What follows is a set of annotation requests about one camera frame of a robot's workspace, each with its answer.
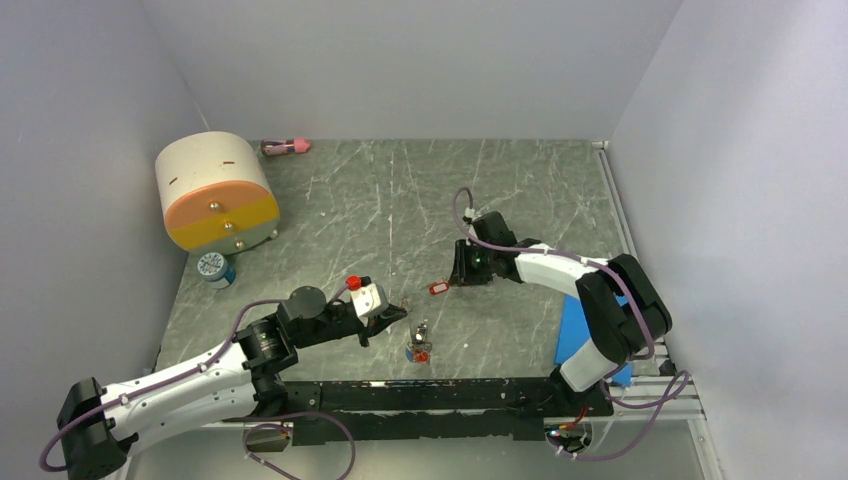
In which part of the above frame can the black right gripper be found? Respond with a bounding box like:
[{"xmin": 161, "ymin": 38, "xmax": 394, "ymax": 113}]
[{"xmin": 448, "ymin": 239, "xmax": 495, "ymax": 287}]

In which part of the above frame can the red key tag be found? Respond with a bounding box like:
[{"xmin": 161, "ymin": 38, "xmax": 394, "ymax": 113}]
[
  {"xmin": 428, "ymin": 281, "xmax": 450, "ymax": 295},
  {"xmin": 412, "ymin": 350, "xmax": 430, "ymax": 364}
]

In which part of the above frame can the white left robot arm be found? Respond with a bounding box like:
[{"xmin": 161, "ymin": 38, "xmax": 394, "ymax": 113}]
[{"xmin": 39, "ymin": 282, "xmax": 408, "ymax": 479}]

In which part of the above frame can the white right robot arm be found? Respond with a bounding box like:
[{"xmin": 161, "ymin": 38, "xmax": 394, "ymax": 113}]
[{"xmin": 454, "ymin": 212, "xmax": 673, "ymax": 415}]

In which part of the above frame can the blue foam pad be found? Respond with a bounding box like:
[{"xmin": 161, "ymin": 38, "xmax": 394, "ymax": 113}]
[{"xmin": 554, "ymin": 295, "xmax": 632, "ymax": 392}]

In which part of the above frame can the small blue white jar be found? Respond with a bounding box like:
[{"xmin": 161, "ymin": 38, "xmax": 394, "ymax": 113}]
[{"xmin": 196, "ymin": 252, "xmax": 236, "ymax": 290}]

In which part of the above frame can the pink capped small bottle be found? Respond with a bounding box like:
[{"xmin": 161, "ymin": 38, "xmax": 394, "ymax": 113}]
[{"xmin": 260, "ymin": 137, "xmax": 311, "ymax": 157}]

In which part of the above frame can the white round drawer cabinet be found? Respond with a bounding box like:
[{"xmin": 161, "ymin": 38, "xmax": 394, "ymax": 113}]
[{"xmin": 155, "ymin": 131, "xmax": 280, "ymax": 255}]

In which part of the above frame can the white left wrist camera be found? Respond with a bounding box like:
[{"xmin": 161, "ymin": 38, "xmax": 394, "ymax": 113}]
[{"xmin": 351, "ymin": 283, "xmax": 389, "ymax": 319}]

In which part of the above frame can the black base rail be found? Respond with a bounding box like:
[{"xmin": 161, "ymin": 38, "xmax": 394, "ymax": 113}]
[{"xmin": 249, "ymin": 377, "xmax": 614, "ymax": 446}]

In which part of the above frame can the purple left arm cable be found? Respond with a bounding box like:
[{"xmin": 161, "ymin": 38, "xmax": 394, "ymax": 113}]
[{"xmin": 38, "ymin": 275, "xmax": 370, "ymax": 480}]

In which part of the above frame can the aluminium frame rail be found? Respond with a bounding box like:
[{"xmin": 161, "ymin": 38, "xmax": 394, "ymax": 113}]
[{"xmin": 105, "ymin": 374, "xmax": 723, "ymax": 480}]

